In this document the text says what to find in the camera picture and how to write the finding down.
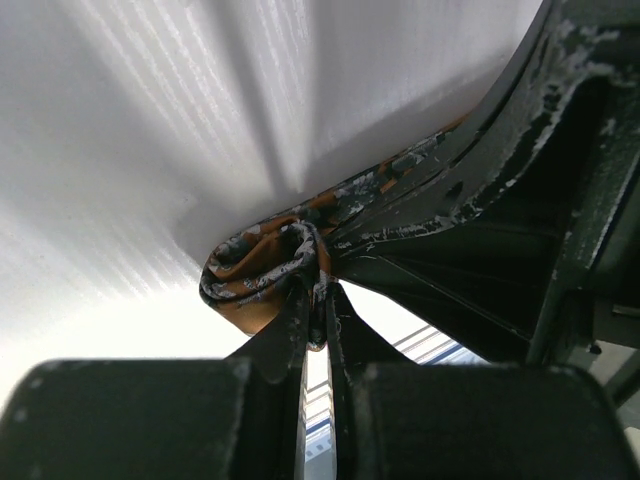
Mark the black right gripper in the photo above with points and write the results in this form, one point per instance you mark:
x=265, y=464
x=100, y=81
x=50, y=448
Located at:
x=593, y=292

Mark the slotted grey cable duct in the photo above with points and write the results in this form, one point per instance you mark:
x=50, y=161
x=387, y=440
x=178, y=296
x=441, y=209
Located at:
x=424, y=345

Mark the orange grey patterned tie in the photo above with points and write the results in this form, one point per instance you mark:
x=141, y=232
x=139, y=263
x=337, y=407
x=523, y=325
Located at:
x=247, y=278

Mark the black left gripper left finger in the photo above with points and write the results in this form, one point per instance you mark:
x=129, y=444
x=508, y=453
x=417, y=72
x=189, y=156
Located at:
x=235, y=418

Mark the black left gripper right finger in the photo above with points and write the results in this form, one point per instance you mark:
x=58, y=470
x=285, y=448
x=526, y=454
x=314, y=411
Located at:
x=396, y=419

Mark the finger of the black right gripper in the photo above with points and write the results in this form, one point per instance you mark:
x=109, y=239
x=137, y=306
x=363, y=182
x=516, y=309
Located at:
x=485, y=283

